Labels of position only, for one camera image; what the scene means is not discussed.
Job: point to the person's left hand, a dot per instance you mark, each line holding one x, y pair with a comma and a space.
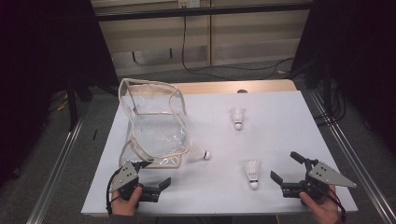
126, 207

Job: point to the small black floor object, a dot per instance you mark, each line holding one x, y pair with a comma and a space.
95, 134

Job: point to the clear plastic bag beige trim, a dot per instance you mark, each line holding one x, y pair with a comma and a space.
155, 137

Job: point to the white feather shuttlecock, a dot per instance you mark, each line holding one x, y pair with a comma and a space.
205, 154
252, 174
238, 119

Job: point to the aluminium floor rail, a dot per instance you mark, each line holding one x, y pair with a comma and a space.
352, 158
53, 183

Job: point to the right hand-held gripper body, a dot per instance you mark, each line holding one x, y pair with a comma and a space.
327, 175

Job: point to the black curtain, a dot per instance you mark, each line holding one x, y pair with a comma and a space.
367, 46
37, 62

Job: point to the black metal stand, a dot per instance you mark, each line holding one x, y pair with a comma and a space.
72, 109
327, 84

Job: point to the black horizontal bar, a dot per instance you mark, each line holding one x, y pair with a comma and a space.
218, 11

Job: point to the person's right hand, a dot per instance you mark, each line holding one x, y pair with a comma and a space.
323, 211

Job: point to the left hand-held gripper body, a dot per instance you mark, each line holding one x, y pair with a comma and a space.
126, 177

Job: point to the brown round table grommet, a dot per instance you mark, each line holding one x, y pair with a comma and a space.
242, 91

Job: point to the white table sheet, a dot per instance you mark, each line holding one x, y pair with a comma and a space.
280, 140

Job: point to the white power socket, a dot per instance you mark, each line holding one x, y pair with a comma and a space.
193, 3

